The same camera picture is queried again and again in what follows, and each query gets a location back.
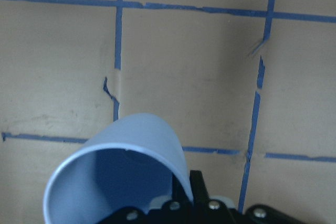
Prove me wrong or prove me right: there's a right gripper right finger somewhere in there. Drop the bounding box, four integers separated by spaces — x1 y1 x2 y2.
190 170 209 203

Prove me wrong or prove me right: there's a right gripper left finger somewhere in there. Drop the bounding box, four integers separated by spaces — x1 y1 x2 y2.
172 174 194 208

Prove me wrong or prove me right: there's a blue cup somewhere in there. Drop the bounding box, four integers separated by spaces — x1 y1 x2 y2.
43 113 193 223

